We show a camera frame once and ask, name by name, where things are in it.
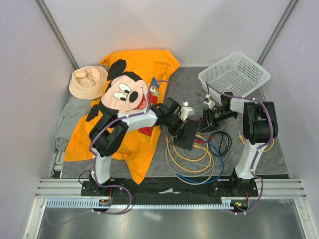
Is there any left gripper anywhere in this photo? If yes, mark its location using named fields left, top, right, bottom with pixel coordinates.
left=164, top=114, right=188, bottom=142

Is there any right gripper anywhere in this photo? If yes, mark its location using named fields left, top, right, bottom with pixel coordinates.
left=197, top=108, right=237, bottom=132

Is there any black network switch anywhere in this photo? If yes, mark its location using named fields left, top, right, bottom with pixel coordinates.
left=173, top=119, right=199, bottom=151

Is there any black ethernet cable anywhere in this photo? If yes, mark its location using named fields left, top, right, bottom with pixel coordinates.
left=206, top=124, right=233, bottom=156

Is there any yellow ethernet cable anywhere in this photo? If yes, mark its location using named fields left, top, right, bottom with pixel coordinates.
left=237, top=132, right=275, bottom=153
left=165, top=134, right=212, bottom=174

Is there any white plastic basket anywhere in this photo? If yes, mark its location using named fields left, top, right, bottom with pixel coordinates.
left=198, top=52, right=271, bottom=97

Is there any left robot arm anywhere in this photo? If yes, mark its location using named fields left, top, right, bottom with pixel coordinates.
left=89, top=97, right=194, bottom=196

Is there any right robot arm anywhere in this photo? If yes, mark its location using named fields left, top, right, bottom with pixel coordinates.
left=203, top=93, right=279, bottom=196

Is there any orange Mickey Mouse shirt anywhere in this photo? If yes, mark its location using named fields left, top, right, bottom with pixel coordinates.
left=64, top=49, right=180, bottom=184

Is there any peach bucket hat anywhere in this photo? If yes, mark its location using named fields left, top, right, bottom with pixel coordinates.
left=69, top=66, right=108, bottom=100

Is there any grey cloth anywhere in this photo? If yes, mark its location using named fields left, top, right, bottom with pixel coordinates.
left=53, top=96, right=91, bottom=151

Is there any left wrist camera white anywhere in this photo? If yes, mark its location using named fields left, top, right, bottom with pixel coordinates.
left=179, top=102, right=194, bottom=121

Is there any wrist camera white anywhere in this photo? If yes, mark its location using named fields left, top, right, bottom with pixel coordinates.
left=203, top=94, right=216, bottom=110
left=179, top=102, right=194, bottom=121

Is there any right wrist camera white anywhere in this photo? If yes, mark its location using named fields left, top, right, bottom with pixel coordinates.
left=203, top=94, right=216, bottom=110

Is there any red ethernet cable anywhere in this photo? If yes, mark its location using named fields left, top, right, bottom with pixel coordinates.
left=192, top=119, right=207, bottom=145

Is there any blue ethernet cable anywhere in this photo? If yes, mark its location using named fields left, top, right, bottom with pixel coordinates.
left=176, top=138, right=225, bottom=184

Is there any grey ethernet cable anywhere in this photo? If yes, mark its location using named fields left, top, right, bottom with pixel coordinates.
left=165, top=109, right=227, bottom=182

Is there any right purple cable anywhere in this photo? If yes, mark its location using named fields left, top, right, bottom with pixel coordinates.
left=204, top=81, right=273, bottom=216

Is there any purple cable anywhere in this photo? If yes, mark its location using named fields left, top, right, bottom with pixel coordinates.
left=45, top=80, right=188, bottom=226
left=204, top=81, right=273, bottom=216

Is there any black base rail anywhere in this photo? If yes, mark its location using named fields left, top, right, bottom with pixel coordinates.
left=81, top=176, right=259, bottom=205

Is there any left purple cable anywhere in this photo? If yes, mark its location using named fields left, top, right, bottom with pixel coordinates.
left=45, top=80, right=188, bottom=226

